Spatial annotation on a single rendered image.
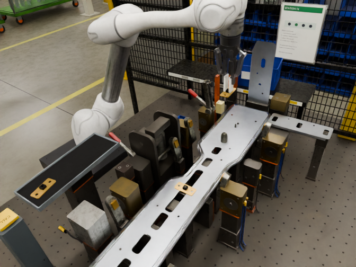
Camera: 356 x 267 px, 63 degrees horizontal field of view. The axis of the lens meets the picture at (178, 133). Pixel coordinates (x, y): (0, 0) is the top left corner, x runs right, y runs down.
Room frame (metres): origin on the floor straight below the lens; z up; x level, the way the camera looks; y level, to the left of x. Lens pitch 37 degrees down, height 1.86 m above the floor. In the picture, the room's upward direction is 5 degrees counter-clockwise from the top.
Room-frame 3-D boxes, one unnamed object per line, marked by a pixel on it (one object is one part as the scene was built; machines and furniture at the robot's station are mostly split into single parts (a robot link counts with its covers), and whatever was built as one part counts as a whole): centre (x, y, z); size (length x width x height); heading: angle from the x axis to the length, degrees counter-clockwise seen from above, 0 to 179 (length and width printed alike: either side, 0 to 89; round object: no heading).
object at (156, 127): (0.97, 0.10, 0.95); 0.18 x 0.13 x 0.49; 144
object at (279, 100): (1.28, -0.55, 0.88); 0.08 x 0.08 x 0.36; 54
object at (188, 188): (0.77, -0.01, 1.01); 0.08 x 0.04 x 0.01; 53
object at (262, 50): (1.35, -0.45, 1.17); 0.12 x 0.01 x 0.34; 54
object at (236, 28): (1.05, -0.22, 1.53); 0.09 x 0.09 x 0.06
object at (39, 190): (0.68, 0.46, 1.17); 0.08 x 0.04 x 0.01; 153
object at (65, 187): (0.78, 0.40, 1.16); 0.37 x 0.14 x 0.02; 144
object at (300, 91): (1.61, -0.38, 1.02); 0.90 x 0.22 x 0.03; 54
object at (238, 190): (0.70, -0.20, 0.87); 0.12 x 0.07 x 0.35; 54
